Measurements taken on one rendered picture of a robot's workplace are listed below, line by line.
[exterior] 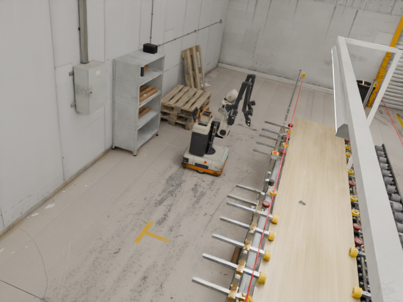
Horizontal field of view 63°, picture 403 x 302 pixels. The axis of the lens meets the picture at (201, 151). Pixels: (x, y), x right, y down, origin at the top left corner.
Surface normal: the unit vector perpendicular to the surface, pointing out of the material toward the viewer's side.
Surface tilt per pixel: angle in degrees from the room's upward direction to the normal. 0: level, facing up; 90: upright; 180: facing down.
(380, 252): 0
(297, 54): 90
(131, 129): 90
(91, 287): 0
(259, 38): 90
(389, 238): 0
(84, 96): 90
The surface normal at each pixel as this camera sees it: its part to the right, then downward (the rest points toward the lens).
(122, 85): -0.33, 0.44
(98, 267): 0.15, -0.85
